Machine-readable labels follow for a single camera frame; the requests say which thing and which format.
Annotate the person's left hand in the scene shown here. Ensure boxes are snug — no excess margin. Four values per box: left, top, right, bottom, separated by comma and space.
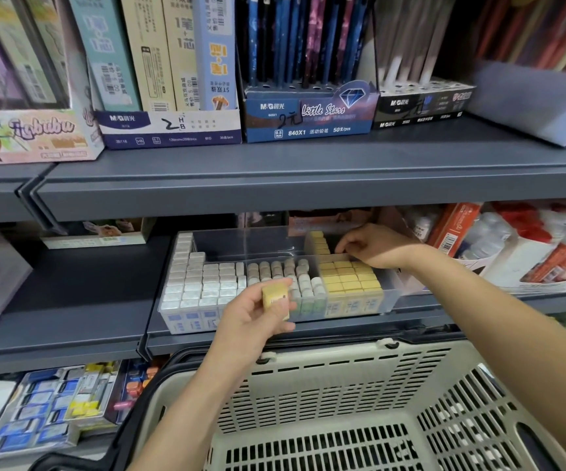
213, 278, 297, 371

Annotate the person's right hand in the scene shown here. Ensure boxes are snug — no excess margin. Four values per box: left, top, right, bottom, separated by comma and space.
334, 223, 429, 271

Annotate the small yellow eraser box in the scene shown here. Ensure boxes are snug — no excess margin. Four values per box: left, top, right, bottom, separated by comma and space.
262, 284, 291, 322

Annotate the person's right forearm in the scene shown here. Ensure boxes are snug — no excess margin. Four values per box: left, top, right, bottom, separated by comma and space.
406, 242, 566, 439

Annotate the person's left forearm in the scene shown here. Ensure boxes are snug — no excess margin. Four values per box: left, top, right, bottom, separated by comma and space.
128, 355, 266, 471

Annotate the group of yellow eraser packs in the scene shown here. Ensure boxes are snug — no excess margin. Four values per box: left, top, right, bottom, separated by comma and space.
304, 231, 385, 317

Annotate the group of grey round erasers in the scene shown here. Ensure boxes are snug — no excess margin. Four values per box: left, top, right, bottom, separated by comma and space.
246, 259, 328, 323

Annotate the long grey metal shelf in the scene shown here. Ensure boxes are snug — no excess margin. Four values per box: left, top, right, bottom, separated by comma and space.
31, 116, 566, 224

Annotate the clear plastic divider tray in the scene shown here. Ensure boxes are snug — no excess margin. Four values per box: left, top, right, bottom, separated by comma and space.
157, 224, 406, 335

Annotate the group of white eraser boxes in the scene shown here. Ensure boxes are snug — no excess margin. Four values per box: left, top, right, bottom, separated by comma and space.
161, 232, 247, 334

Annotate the beige plastic shopping basket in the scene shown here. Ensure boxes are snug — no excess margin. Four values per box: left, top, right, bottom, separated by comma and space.
111, 338, 566, 471

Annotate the orange carton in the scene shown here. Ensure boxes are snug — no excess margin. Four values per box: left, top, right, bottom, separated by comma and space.
427, 202, 483, 258

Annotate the grey metal shelf under tray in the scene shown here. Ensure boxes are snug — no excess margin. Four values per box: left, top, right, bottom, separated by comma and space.
138, 287, 566, 359

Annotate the blue diamond print display box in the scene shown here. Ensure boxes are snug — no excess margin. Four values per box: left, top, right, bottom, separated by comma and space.
240, 80, 381, 144

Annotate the black display box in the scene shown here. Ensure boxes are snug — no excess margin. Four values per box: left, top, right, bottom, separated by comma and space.
372, 77, 476, 131

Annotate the group of small coloured items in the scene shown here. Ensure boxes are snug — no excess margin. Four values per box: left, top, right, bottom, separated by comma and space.
115, 359, 162, 413

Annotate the white display carton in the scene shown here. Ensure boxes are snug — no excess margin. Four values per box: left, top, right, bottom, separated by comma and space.
479, 234, 566, 291

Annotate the group of yellow lead cases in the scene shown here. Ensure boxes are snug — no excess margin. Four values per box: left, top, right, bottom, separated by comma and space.
66, 362, 122, 429

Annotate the grey metal shelf with clear box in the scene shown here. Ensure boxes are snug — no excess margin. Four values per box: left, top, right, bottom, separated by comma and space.
0, 234, 172, 378

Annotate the group of red capped bottles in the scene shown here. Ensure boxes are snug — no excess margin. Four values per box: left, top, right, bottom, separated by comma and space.
460, 202, 566, 285

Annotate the white box with animal picture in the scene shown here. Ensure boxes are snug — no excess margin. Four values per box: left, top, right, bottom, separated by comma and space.
41, 218, 156, 250

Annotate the row of dark blue pencils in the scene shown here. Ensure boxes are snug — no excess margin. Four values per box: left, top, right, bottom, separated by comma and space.
243, 0, 378, 90

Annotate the row of white pens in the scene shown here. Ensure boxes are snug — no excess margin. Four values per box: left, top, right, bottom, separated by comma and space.
375, 0, 460, 87

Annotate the white and blue display box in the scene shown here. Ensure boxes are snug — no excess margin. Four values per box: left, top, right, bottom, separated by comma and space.
88, 59, 243, 150

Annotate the translucent grey bin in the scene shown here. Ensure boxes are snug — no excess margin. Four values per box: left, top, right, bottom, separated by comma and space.
466, 58, 566, 148

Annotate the light blue pencil pack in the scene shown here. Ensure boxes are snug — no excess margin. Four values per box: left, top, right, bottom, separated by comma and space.
192, 0, 239, 112

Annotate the cream pencil pack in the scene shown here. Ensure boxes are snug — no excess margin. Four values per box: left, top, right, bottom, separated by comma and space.
161, 0, 201, 112
119, 0, 176, 113

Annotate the tray of blue eraser packets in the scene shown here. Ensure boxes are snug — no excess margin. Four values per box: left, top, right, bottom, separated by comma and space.
0, 365, 85, 460

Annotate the row of coloured folders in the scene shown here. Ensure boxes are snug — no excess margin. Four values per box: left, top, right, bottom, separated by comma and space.
474, 0, 566, 75

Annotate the teal pencil pack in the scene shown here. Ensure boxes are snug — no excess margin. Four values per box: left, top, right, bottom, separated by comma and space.
67, 0, 142, 113

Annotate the pink cartoon display box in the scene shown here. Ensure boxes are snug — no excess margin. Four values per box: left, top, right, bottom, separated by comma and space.
0, 0, 106, 166

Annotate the green pen pack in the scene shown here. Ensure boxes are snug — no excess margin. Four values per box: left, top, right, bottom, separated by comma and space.
0, 0, 59, 107

